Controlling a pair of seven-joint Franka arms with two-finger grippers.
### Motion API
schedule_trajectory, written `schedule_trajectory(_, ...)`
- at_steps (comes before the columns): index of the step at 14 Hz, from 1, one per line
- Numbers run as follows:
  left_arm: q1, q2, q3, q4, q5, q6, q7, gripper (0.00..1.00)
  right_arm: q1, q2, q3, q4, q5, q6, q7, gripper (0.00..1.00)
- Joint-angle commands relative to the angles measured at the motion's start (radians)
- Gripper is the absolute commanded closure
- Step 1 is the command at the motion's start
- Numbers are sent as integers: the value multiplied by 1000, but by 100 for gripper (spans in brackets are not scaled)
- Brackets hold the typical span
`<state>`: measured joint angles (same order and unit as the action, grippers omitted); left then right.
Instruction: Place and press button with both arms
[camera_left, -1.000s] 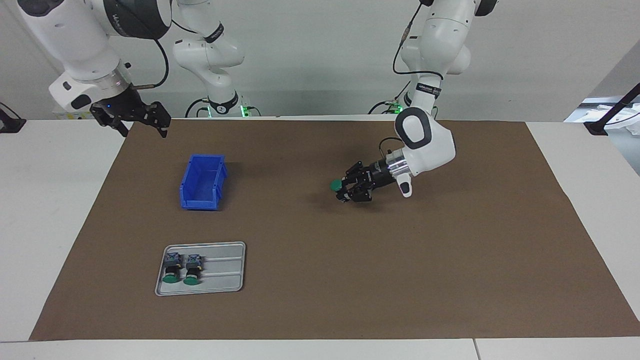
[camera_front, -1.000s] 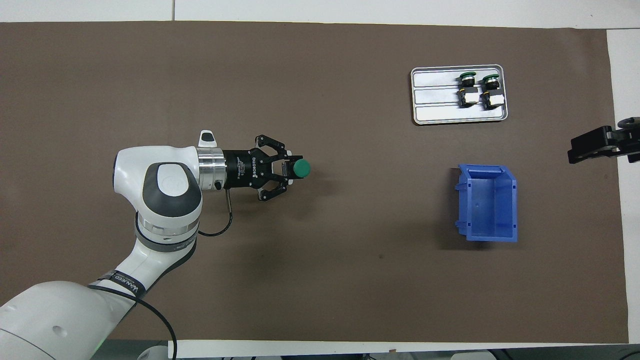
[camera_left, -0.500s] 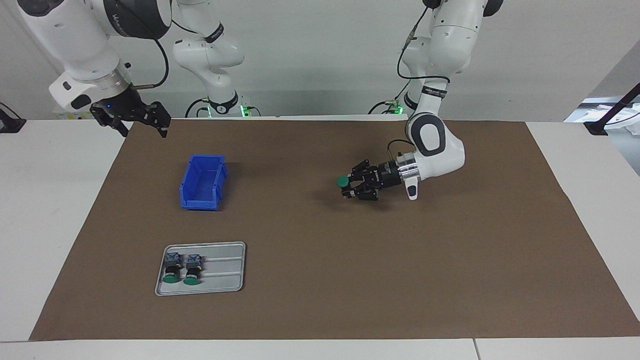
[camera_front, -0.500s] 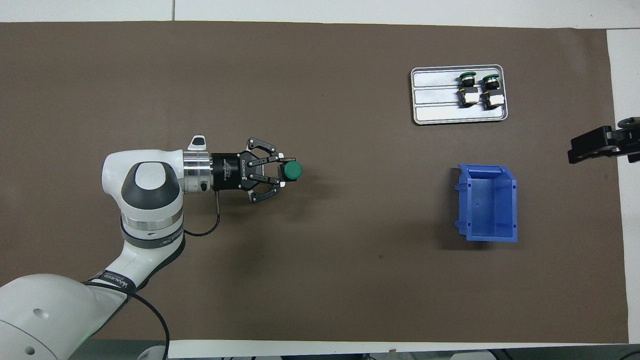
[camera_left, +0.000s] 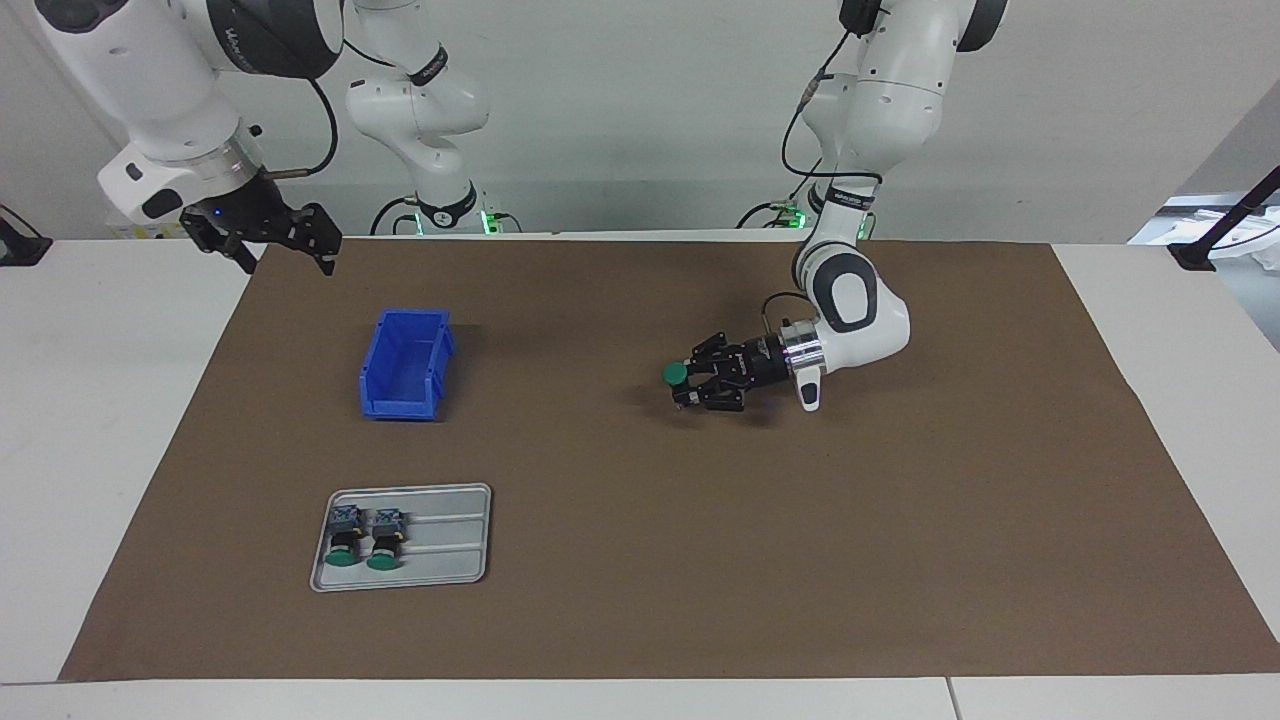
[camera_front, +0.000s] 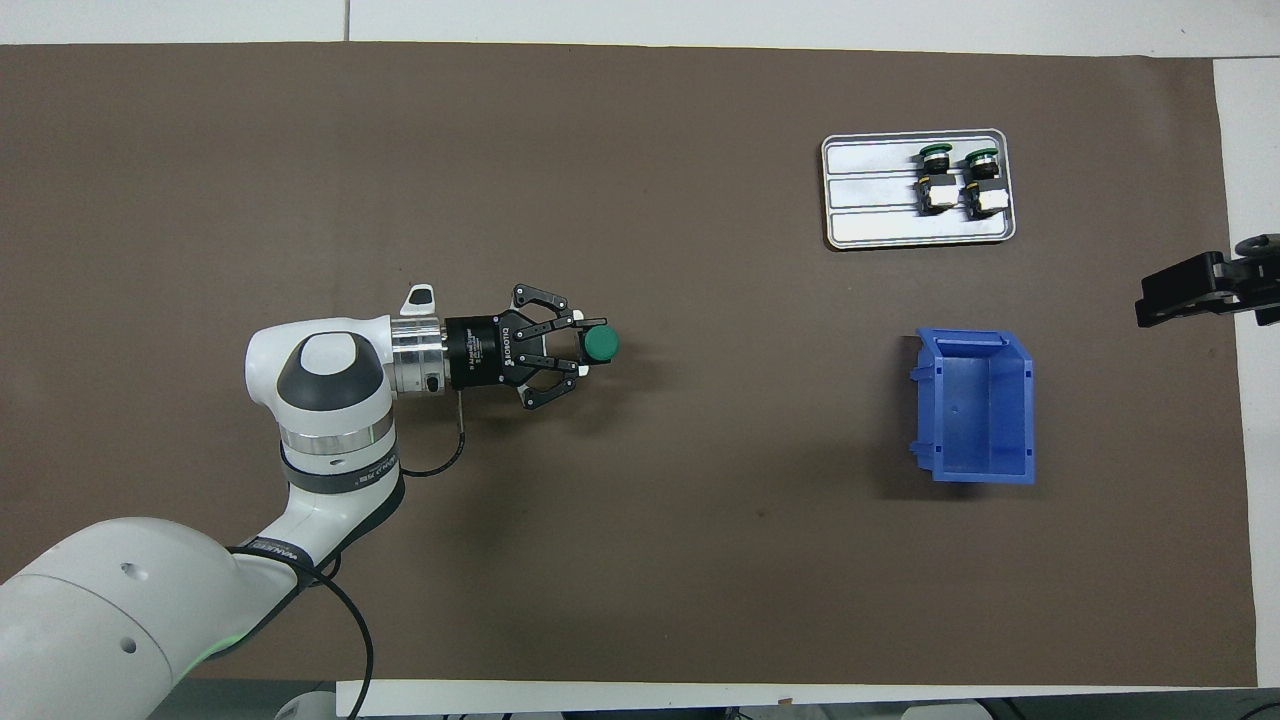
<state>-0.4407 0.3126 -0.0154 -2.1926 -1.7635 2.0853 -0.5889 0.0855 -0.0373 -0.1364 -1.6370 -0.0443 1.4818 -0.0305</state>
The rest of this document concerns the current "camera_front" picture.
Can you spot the blue plastic storage bin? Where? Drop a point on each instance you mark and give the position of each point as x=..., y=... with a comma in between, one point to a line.
x=980, y=410

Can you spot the green push button switch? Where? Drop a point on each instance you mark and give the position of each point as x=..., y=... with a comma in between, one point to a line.
x=936, y=185
x=602, y=344
x=985, y=190

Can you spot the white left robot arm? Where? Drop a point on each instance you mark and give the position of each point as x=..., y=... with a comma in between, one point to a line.
x=320, y=400

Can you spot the brown table mat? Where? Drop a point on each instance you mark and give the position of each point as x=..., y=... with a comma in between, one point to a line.
x=700, y=200

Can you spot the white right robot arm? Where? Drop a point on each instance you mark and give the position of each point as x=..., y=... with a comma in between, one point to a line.
x=950, y=714

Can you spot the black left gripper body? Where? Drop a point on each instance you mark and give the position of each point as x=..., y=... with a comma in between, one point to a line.
x=480, y=352

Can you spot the grey metal tray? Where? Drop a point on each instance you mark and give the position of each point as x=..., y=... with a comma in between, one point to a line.
x=870, y=225

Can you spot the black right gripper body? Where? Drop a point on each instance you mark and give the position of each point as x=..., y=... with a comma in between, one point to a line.
x=1255, y=290

